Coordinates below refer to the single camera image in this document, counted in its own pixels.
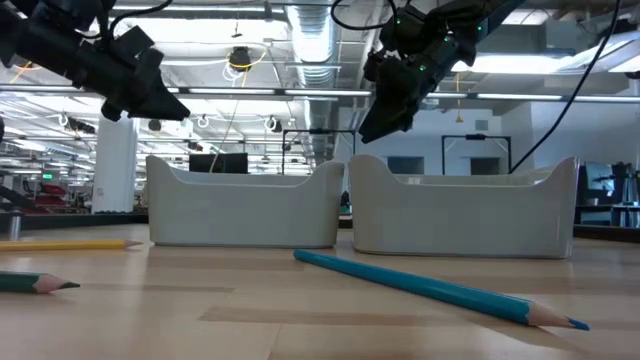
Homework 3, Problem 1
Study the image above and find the white building column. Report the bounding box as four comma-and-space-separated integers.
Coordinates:
91, 117, 140, 215

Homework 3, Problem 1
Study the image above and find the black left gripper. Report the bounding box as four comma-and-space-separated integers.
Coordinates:
74, 42, 192, 123

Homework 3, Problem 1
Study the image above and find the yellow hanging pull cord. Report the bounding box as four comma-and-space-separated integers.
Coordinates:
453, 72, 464, 124

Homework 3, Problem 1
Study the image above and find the yellow pencil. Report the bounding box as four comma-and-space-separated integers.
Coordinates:
0, 239, 145, 253

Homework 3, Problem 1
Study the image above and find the dark desk monitor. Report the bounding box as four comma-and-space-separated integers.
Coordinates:
579, 162, 617, 201

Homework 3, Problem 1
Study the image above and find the blue pencil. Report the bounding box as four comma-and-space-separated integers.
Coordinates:
293, 249, 591, 332

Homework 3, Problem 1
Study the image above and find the black ceiling cable reel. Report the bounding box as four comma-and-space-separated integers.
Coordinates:
228, 45, 254, 71

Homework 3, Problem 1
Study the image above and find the white plastic bin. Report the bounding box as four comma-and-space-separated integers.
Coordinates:
144, 154, 346, 250
348, 153, 580, 260

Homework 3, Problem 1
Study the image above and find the silver metal post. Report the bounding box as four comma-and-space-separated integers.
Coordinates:
7, 209, 24, 241

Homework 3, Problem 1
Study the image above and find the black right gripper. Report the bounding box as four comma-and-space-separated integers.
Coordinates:
358, 7, 477, 145

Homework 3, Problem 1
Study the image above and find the overhead LED light bar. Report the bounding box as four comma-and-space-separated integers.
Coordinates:
0, 83, 640, 104

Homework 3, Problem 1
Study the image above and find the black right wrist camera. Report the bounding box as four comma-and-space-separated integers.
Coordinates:
363, 49, 422, 97

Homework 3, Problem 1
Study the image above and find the black computer monitor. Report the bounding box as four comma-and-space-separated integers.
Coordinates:
188, 152, 249, 175

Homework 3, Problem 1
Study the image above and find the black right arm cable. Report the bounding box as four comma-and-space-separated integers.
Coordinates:
508, 0, 625, 175

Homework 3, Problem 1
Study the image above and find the green pencil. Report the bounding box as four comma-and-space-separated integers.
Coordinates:
0, 271, 81, 295

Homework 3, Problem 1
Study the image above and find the silver ventilation duct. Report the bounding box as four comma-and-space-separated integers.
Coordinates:
287, 4, 342, 166

